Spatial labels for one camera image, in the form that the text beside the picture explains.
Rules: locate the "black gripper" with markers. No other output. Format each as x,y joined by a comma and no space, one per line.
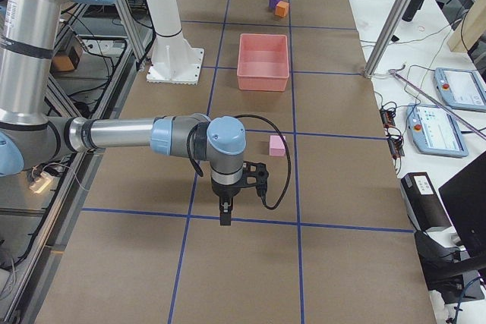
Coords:
224,190

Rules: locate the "pink foam block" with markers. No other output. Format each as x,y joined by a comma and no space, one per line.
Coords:
276,146

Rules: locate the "orange foam block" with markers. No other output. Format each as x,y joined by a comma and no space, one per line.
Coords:
281,9

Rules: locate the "purple foam block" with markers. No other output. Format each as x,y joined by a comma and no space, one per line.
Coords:
273,4

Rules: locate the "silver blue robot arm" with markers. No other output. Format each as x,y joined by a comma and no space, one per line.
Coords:
29,137

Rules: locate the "pink plastic bin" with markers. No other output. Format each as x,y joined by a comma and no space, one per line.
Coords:
263,62

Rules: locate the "white power strip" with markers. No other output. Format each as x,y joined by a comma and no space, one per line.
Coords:
40,183

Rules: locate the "black box with label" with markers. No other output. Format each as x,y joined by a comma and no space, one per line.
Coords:
423,204

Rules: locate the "small brown wooden box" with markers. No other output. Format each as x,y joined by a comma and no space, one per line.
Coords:
68,56

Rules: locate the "near teach pendant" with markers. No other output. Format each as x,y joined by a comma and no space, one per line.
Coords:
434,132

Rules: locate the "teach pendant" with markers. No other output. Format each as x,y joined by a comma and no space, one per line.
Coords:
460,89
434,132

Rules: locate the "black monitor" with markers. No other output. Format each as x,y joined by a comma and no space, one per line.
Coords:
463,197

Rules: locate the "far teach pendant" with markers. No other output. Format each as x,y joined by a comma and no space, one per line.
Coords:
460,89

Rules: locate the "black water bottle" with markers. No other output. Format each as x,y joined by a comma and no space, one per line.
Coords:
412,9

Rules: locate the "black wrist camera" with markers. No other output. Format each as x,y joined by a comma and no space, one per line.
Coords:
255,175

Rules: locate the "white camera mast with base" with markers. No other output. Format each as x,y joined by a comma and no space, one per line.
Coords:
173,59

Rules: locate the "aluminium frame post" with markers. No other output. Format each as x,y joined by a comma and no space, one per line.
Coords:
391,23

